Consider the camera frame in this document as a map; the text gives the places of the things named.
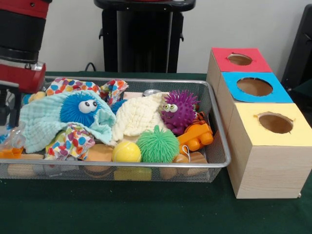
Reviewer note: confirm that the blue spiky rubber ball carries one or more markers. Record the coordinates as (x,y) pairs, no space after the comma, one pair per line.
(117,105)
(75,109)

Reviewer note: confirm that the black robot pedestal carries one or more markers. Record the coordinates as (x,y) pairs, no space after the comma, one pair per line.
(141,39)

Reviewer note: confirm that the shallow clear mesh bin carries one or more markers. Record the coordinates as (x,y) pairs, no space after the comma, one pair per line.
(217,156)

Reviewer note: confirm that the orange toy building block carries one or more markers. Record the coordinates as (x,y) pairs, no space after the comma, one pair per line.
(196,136)

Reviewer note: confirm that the small orange plastic toy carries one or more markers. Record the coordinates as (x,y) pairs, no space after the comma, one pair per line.
(10,152)

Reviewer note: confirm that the tan orange ball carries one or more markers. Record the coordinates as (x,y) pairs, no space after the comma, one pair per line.
(99,153)

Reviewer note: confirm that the small colourful dotted cloth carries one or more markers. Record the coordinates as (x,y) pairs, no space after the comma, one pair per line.
(73,141)

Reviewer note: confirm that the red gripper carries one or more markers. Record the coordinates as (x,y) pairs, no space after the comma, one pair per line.
(22,77)

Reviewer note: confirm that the green spiky rubber ball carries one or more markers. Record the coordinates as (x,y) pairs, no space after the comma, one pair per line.
(157,145)

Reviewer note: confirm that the dark green table cloth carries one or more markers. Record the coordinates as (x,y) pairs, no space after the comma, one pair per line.
(146,209)

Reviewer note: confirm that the cream white cloth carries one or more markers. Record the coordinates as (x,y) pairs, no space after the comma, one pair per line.
(139,117)

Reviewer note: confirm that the large colourful dotted cloth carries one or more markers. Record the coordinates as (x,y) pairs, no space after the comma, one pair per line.
(66,85)

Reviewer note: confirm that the yellow ball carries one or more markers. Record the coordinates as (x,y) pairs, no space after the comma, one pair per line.
(126,152)

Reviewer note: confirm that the mint green cloth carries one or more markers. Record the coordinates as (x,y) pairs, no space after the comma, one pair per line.
(44,122)

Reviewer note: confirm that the black panel stand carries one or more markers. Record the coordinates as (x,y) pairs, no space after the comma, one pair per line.
(300,44)

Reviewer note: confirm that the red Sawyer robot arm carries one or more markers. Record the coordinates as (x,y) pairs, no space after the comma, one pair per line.
(19,29)

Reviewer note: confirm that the wooden box with three holes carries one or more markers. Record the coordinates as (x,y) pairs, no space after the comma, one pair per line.
(273,161)

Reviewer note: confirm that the purple spiky ball with eyes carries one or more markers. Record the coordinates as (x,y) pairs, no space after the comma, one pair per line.
(181,112)

